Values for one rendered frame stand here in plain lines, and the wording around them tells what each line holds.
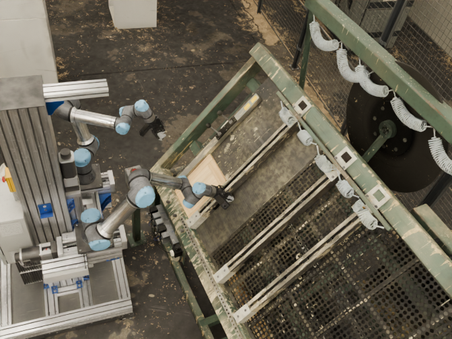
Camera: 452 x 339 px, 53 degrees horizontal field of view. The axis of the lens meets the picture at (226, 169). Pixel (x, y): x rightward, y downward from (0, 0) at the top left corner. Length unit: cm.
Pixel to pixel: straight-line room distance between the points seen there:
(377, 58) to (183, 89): 335
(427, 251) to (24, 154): 208
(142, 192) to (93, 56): 388
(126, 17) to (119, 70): 100
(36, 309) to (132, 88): 295
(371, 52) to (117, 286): 250
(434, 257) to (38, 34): 404
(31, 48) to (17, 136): 263
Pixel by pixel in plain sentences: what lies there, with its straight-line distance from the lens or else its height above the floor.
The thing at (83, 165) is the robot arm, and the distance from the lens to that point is 314.
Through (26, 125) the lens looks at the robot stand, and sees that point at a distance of 244.
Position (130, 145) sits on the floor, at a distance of 495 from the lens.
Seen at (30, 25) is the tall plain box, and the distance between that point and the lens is 491.
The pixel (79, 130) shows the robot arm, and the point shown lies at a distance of 313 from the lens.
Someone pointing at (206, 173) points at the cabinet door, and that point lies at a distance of 321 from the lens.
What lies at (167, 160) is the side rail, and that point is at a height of 96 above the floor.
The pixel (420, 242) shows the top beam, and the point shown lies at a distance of 237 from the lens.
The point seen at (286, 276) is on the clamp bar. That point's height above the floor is 124.
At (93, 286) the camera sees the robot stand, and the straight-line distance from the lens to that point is 377.
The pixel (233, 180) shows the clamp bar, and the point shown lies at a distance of 298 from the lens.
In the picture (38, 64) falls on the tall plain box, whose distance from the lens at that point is 516.
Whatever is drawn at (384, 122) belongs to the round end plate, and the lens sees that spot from 283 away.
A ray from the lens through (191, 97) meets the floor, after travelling 559.
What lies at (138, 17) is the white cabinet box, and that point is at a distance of 669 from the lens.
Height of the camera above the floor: 355
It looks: 48 degrees down
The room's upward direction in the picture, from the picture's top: 11 degrees clockwise
